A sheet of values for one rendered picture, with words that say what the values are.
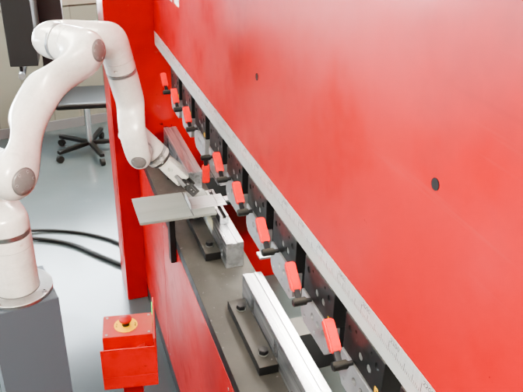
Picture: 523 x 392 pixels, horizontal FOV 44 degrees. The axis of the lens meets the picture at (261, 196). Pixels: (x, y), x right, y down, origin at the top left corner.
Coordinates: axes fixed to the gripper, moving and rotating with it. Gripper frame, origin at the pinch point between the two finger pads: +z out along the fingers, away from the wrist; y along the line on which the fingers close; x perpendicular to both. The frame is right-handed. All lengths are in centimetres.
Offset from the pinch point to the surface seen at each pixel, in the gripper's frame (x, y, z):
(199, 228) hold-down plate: 8.6, -1.6, 13.9
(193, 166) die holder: -0.8, 36.5, 13.6
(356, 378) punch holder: -14, -116, -10
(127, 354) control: 41, -46, 1
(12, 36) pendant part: 22, 100, -58
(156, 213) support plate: 14.1, -3.5, -3.2
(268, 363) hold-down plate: 8, -74, 14
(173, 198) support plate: 8.4, 5.4, 1.7
